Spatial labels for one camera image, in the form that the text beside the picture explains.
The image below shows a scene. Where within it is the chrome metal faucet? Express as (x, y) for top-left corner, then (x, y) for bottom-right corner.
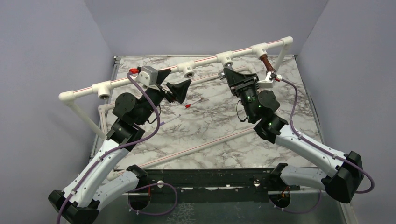
(218, 71), (226, 80)

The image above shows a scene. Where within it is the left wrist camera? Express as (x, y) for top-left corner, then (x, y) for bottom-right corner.
(129, 66), (158, 87)

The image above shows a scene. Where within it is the white PVC pipe frame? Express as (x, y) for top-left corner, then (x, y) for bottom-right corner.
(58, 36), (293, 140)

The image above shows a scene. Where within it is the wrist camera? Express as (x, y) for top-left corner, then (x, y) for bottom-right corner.
(257, 71), (283, 89)
(129, 66), (158, 87)

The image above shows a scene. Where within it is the white purple marker pen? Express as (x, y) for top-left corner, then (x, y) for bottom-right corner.
(160, 114), (181, 126)

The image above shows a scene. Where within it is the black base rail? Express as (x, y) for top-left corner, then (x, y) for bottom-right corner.
(127, 168), (300, 206)

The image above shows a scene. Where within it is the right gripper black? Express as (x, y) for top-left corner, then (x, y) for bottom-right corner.
(225, 68), (261, 121)

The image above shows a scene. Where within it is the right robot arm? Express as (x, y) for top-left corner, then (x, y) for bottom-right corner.
(220, 68), (364, 203)

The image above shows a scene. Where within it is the white red marker pen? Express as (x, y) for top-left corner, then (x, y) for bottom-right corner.
(184, 98), (202, 109)

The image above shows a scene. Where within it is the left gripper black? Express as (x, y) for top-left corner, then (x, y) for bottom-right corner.
(136, 69), (191, 125)

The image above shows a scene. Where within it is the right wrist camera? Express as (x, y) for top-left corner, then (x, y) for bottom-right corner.
(257, 71), (283, 89)

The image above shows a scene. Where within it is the brown plastic faucet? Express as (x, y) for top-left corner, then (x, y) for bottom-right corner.
(259, 54), (276, 73)

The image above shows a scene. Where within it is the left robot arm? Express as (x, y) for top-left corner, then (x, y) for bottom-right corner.
(48, 79), (191, 224)

